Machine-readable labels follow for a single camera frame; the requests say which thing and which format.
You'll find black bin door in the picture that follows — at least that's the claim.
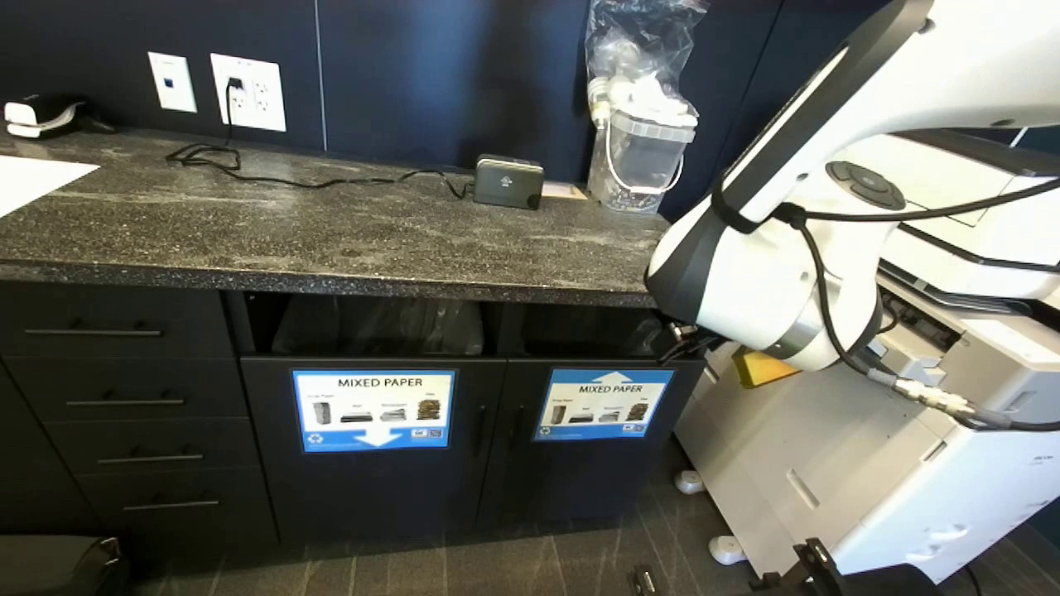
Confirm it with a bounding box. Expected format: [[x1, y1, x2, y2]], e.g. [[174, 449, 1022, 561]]
[[241, 356, 505, 543], [484, 356, 699, 531]]

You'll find right blue mixed paper label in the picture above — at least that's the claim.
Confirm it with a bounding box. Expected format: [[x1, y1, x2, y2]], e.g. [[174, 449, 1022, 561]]
[[533, 368, 673, 444]]

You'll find clear plastic bucket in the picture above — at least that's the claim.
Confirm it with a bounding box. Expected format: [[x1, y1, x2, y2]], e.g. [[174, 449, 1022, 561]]
[[588, 106, 699, 212]]

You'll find yellow wrist camera mount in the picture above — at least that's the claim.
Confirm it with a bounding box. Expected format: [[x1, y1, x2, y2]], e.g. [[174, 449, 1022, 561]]
[[737, 350, 794, 386]]

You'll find clear plastic bag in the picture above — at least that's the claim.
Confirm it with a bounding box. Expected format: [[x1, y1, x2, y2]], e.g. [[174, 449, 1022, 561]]
[[582, 0, 709, 127]]

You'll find blue mixed paper label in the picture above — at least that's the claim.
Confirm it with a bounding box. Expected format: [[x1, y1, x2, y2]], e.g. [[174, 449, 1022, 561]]
[[533, 368, 673, 444], [291, 372, 456, 454]]

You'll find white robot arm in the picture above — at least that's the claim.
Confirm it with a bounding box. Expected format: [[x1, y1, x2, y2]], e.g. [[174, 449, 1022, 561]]
[[643, 0, 1060, 372]]

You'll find white stapler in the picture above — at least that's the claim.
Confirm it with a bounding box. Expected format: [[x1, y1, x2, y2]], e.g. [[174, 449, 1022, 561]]
[[5, 100, 81, 139]]

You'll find black power cable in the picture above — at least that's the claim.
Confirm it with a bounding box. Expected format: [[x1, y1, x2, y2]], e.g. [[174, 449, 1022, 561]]
[[162, 76, 477, 204]]

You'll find large white printer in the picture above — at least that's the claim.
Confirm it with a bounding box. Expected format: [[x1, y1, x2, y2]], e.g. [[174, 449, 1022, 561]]
[[675, 132, 1060, 582]]

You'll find white double wall outlet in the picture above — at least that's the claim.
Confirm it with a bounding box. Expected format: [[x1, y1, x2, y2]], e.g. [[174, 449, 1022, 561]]
[[209, 53, 287, 132]]

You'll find left blue mixed paper label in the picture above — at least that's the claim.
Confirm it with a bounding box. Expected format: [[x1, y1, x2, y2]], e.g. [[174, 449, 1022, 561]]
[[291, 372, 456, 454]]

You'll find left black bin door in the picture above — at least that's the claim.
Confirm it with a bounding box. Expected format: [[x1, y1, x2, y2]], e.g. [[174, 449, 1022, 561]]
[[241, 356, 505, 543]]

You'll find flat white paper sheet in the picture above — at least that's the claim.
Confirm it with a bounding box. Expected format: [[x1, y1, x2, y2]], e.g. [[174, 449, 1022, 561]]
[[0, 156, 93, 217]]

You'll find white single wall plate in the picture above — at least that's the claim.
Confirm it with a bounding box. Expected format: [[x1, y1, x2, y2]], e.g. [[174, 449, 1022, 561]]
[[145, 50, 194, 111]]

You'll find black drawer cabinet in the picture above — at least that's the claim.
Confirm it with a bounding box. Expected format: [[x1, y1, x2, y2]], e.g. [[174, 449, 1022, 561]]
[[0, 284, 276, 552]]

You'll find small dark grey box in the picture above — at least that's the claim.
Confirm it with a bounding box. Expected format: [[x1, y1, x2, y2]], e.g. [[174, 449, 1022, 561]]
[[473, 156, 542, 208]]

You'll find right black bin door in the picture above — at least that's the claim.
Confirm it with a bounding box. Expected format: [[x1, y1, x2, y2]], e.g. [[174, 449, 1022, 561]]
[[484, 356, 699, 531]]

